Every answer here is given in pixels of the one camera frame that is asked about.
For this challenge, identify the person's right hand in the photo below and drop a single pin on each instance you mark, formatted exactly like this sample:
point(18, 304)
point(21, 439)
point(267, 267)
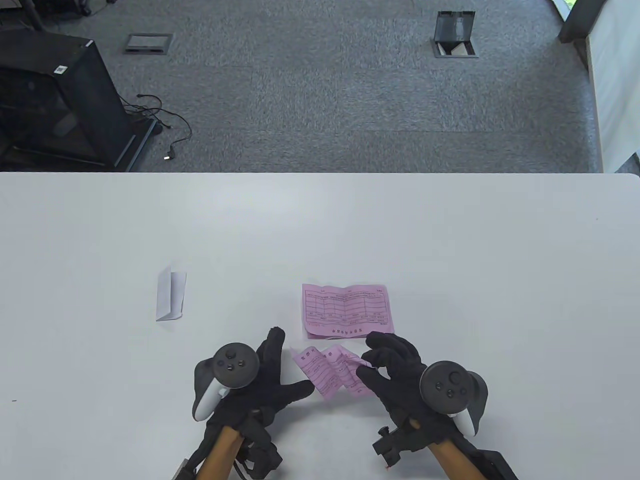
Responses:
point(400, 380)

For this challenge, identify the person's left hand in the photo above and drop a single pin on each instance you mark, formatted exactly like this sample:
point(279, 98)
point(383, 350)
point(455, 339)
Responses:
point(260, 395)

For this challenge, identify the pink paper invoice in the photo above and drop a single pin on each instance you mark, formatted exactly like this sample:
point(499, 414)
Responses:
point(345, 310)
point(325, 372)

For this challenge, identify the white paper invoice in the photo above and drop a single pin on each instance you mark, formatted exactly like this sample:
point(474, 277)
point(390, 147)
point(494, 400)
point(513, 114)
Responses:
point(170, 300)

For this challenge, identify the person's left forearm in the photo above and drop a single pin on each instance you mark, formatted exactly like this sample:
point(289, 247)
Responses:
point(220, 452)

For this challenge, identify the person's right forearm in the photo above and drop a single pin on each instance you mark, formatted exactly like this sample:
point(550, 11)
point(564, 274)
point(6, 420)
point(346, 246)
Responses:
point(457, 462)

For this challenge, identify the black wrist pack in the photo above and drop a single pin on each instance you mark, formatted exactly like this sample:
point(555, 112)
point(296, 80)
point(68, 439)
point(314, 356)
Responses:
point(495, 465)
point(184, 470)

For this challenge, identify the black cabinet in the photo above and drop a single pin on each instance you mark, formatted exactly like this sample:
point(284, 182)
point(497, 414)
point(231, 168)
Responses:
point(75, 100)

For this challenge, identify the open grey floor socket box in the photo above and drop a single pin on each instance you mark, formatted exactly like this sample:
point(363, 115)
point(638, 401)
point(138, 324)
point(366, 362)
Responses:
point(454, 27)

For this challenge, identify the closed grey floor socket box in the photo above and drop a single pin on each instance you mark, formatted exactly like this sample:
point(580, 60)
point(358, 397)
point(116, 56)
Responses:
point(148, 43)

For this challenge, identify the white partition panel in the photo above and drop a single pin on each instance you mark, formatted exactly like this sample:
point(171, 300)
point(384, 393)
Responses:
point(617, 75)

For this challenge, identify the dark grey pillar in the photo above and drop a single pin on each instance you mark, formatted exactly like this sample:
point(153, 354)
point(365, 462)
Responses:
point(582, 20)

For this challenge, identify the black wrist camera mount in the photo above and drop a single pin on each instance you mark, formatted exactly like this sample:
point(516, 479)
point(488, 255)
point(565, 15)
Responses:
point(262, 452)
point(395, 442)

